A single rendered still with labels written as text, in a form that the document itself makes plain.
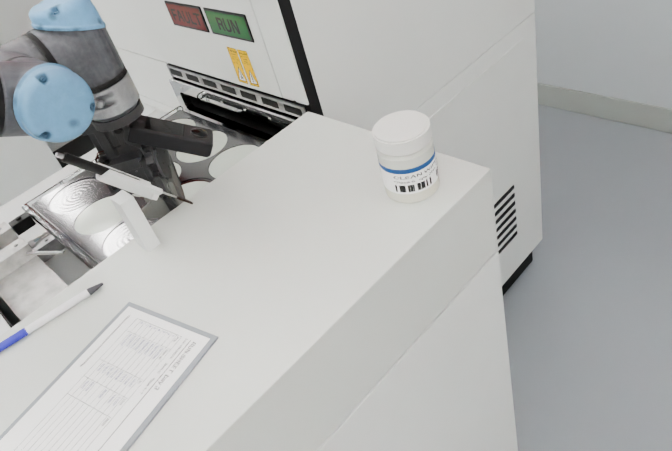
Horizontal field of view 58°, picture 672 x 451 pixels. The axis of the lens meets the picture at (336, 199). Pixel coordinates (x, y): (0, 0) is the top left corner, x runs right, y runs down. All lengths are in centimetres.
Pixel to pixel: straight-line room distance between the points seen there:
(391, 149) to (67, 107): 35
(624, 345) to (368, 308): 121
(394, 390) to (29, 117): 53
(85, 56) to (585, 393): 140
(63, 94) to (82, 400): 32
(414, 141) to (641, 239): 146
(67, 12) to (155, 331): 38
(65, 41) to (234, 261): 33
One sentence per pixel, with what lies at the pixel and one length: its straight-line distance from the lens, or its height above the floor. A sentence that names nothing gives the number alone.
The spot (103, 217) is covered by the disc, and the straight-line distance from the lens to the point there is 109.
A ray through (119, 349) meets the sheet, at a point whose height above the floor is 97.
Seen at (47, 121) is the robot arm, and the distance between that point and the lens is 65.
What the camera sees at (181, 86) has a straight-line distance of 133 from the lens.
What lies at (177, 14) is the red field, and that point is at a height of 110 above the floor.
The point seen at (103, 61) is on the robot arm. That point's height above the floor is 119.
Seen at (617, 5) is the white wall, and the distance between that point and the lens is 238.
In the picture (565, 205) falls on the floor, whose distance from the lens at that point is 219.
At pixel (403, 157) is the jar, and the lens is 71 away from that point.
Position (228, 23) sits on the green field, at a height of 110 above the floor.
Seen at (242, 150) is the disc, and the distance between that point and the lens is 109.
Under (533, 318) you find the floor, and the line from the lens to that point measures 185.
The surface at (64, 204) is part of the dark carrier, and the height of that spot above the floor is 90.
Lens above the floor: 145
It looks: 37 degrees down
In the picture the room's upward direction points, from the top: 17 degrees counter-clockwise
